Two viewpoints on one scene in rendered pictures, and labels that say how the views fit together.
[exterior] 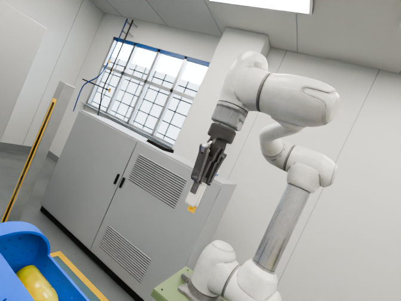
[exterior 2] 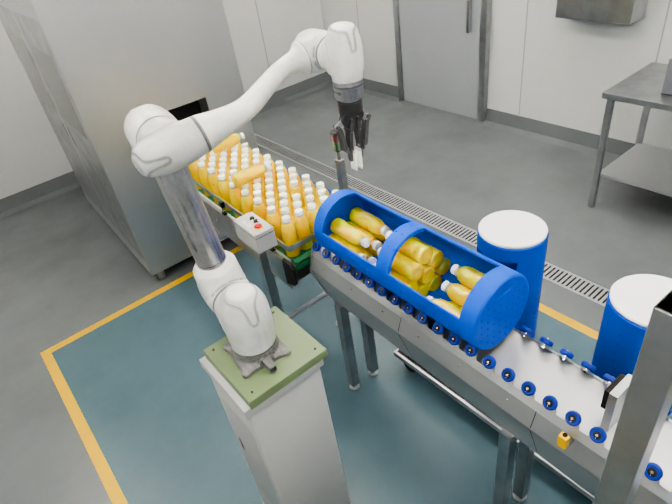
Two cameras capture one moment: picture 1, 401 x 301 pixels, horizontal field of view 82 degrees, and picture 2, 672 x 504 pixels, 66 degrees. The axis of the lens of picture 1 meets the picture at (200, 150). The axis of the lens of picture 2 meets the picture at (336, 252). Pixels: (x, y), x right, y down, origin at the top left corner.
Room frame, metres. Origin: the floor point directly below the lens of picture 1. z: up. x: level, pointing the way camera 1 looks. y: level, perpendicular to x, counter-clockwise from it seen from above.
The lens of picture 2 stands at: (2.00, 0.65, 2.32)
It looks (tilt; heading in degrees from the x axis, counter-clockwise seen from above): 36 degrees down; 211
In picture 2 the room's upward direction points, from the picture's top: 9 degrees counter-clockwise
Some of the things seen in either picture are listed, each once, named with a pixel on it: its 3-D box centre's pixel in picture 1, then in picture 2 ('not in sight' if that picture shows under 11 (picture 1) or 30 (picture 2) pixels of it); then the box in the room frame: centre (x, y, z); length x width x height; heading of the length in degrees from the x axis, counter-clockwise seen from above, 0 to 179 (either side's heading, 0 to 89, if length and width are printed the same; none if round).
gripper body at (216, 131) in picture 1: (218, 141); (351, 112); (0.64, -0.03, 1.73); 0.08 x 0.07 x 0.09; 149
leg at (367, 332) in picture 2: not in sight; (368, 334); (0.26, -0.29, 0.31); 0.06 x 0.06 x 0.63; 63
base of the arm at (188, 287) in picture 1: (200, 287); (257, 348); (1.09, -0.27, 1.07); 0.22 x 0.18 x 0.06; 59
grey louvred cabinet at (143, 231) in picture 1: (127, 198); not in sight; (2.72, 0.57, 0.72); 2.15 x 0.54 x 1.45; 65
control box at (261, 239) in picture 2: not in sight; (255, 232); (0.46, -0.69, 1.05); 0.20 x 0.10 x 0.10; 63
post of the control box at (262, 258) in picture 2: not in sight; (278, 318); (0.46, -0.69, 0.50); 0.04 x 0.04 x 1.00; 63
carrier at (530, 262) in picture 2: not in sight; (506, 306); (0.13, 0.39, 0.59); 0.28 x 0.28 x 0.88
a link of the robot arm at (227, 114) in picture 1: (228, 117); (348, 89); (0.64, -0.03, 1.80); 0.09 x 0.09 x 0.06
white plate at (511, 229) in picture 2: not in sight; (512, 228); (0.13, 0.39, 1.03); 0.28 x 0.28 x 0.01
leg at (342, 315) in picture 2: not in sight; (348, 348); (0.38, -0.35, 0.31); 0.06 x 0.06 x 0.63; 63
